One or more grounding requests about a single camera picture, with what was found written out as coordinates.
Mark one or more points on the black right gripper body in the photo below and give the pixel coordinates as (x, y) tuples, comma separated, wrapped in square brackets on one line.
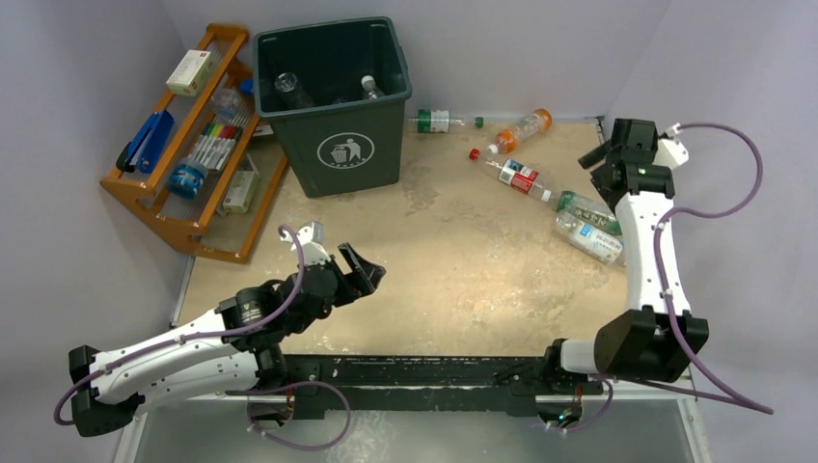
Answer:
[(610, 162)]

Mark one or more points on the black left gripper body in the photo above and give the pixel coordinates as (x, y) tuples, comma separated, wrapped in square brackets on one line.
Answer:
[(344, 294)]

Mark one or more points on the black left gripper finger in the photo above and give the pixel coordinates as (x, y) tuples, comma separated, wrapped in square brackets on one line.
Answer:
[(369, 279), (355, 261)]

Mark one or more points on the light label bottle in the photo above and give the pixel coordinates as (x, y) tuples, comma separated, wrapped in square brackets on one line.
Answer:
[(596, 243)]

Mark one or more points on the crushed clear unlabelled bottle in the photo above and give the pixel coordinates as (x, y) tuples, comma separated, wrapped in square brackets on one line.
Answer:
[(289, 89)]

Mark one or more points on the dark green label bottle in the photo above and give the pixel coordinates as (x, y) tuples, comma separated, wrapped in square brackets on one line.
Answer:
[(370, 88)]

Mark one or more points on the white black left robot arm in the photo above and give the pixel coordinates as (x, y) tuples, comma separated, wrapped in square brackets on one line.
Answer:
[(232, 348)]

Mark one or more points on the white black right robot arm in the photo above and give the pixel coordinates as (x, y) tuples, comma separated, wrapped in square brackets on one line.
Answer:
[(650, 339)]

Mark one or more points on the dark green trash bin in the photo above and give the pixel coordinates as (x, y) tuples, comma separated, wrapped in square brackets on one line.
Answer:
[(344, 143)]

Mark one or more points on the orange drink bottle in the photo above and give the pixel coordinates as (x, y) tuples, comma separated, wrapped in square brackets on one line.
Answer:
[(511, 137)]

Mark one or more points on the red white label bottle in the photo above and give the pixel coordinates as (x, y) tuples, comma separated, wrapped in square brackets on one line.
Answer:
[(520, 177)]

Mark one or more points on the green white staples box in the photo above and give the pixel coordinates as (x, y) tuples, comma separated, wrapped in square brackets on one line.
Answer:
[(241, 191)]

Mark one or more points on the green white label bottle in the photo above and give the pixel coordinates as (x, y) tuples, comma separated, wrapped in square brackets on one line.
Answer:
[(436, 121)]

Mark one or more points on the orange wooden shelf rack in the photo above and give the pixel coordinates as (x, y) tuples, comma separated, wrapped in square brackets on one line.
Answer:
[(202, 227)]

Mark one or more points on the blue tape roll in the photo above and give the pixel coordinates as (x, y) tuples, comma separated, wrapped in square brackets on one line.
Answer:
[(187, 179)]

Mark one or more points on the coloured marker set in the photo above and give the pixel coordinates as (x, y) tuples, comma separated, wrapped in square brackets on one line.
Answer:
[(214, 143)]

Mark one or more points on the clear plastic cup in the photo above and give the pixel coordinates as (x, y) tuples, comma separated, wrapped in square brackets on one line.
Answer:
[(226, 103)]

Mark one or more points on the blue stapler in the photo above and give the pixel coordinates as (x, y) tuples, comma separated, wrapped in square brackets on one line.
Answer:
[(143, 152)]

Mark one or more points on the white red small box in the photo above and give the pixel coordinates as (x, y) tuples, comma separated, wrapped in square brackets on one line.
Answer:
[(191, 74)]

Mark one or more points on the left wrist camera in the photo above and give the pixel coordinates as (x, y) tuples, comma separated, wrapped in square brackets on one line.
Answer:
[(311, 236)]

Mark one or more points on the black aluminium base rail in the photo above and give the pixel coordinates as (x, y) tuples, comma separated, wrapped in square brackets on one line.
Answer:
[(516, 386)]

